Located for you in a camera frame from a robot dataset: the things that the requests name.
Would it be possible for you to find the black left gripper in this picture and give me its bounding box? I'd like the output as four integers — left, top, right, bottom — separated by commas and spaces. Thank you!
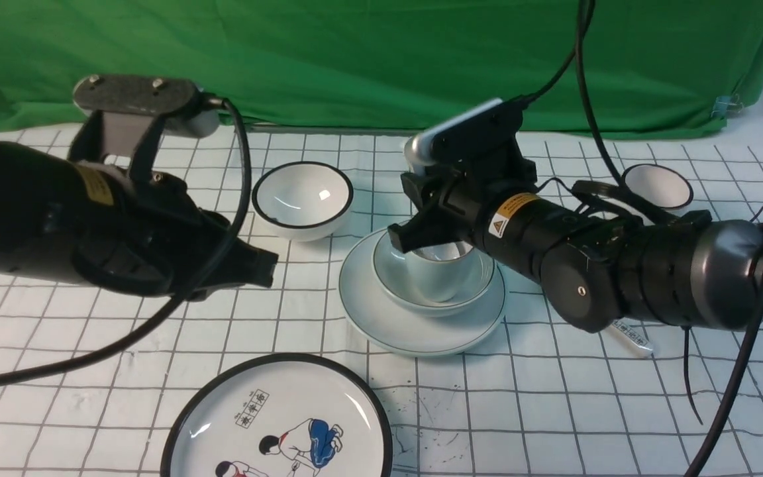
72, 166, 280, 301

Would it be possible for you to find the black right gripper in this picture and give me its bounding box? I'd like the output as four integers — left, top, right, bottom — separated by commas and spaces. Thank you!
387, 153, 538, 253

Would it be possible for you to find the pale green cup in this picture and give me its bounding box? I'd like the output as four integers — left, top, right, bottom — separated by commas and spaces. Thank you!
405, 242, 475, 302

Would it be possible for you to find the green-rimmed pale bowl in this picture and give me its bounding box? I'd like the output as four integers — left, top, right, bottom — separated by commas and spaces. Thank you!
372, 230, 499, 317

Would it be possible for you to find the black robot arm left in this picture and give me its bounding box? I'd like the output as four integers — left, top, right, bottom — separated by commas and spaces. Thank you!
0, 111, 278, 301

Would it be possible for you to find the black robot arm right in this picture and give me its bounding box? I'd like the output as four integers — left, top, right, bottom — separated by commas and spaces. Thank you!
389, 150, 763, 333

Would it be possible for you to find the black-rimmed white bowl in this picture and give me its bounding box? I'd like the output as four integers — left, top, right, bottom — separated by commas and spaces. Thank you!
252, 161, 355, 242

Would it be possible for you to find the green-rimmed pale plate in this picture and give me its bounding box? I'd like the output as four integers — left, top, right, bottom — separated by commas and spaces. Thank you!
338, 229, 507, 357

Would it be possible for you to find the black-rimmed illustrated plate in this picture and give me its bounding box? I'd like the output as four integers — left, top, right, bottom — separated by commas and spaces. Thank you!
158, 353, 393, 476

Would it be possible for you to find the white checkered tablecloth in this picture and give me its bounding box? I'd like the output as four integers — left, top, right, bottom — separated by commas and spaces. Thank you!
0, 123, 763, 476

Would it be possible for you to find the white spoon with print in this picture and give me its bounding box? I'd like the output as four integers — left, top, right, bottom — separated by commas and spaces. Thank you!
611, 319, 654, 358

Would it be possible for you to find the black-rimmed white cup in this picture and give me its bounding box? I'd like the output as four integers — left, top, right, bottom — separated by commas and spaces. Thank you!
621, 164, 694, 211

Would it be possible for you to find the green backdrop cloth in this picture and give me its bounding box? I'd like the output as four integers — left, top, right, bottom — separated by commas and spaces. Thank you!
0, 1, 763, 140

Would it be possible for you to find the metal binder clip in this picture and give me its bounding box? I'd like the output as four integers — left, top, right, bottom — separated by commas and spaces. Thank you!
709, 95, 744, 119

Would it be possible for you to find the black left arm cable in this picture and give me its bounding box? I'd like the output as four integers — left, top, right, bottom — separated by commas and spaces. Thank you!
0, 96, 253, 396

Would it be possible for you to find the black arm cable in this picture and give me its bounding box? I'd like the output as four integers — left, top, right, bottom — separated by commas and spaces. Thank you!
521, 0, 627, 189
0, 96, 253, 396

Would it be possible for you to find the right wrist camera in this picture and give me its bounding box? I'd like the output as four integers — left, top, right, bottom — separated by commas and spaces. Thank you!
403, 97, 528, 175

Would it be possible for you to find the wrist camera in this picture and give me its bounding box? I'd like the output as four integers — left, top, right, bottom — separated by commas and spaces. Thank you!
67, 74, 225, 183
403, 97, 528, 175

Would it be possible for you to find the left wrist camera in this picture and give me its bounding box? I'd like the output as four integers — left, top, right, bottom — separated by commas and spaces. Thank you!
67, 74, 225, 183

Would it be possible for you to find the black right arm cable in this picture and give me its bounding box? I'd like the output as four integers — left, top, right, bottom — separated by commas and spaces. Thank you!
521, 0, 627, 189

